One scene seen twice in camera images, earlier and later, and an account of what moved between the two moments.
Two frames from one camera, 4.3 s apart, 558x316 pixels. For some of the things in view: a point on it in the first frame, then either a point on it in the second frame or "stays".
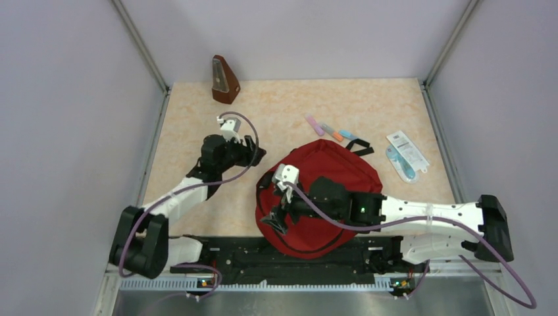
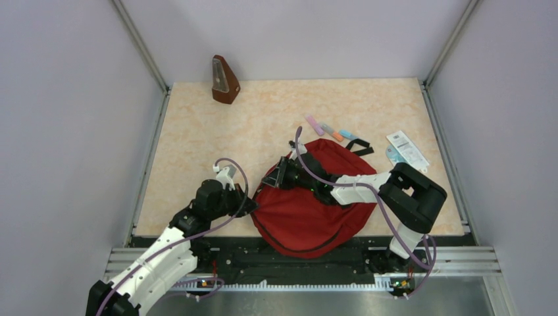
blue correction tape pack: x=406 y=170 stays
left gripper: x=247 y=152 → x=249 y=205
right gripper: x=278 y=217 → x=277 y=178
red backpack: x=312 y=237 stays
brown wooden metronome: x=225 y=85 stays
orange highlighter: x=335 y=134 stays
